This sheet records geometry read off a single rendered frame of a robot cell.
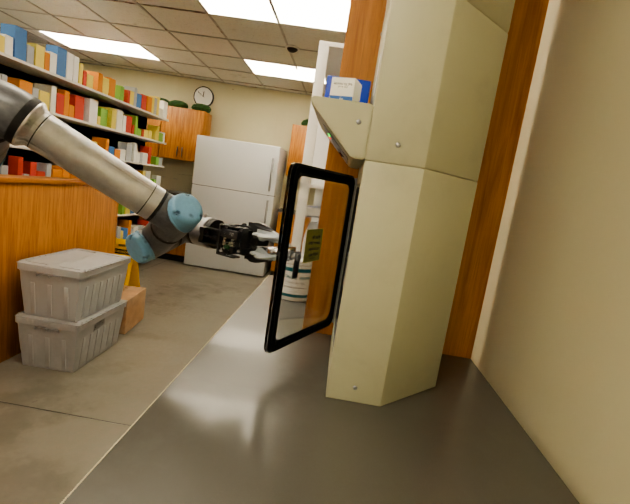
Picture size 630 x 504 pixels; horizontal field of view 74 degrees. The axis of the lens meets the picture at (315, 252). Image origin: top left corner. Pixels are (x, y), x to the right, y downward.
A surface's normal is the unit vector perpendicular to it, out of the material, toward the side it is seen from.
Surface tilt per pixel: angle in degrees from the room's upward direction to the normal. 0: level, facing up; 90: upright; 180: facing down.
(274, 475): 0
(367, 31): 90
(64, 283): 95
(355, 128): 90
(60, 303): 95
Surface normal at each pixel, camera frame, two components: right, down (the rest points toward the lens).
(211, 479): 0.15, -0.98
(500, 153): -0.07, 0.15
